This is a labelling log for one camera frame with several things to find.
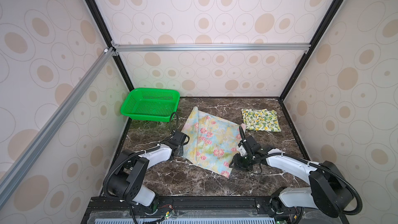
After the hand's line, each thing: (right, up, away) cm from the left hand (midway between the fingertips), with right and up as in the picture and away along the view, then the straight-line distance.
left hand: (180, 146), depth 93 cm
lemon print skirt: (+55, +15, +13) cm, 59 cm away
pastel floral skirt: (+20, +3, +2) cm, 20 cm away
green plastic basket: (-25, +27, +24) cm, 44 cm away
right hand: (+30, -9, -8) cm, 32 cm away
